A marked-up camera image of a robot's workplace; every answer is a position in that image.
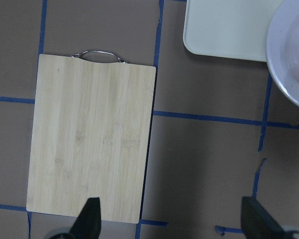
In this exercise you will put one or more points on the white round plate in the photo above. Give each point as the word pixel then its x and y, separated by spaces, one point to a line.
pixel 282 49

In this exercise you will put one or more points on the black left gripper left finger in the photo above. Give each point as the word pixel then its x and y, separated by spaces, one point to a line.
pixel 88 223

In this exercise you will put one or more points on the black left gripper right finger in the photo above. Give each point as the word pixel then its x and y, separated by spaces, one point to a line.
pixel 257 223

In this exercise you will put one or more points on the cream bear tray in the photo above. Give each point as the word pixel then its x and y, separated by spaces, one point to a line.
pixel 235 29

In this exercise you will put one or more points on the bamboo cutting board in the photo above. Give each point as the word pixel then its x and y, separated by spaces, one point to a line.
pixel 90 137

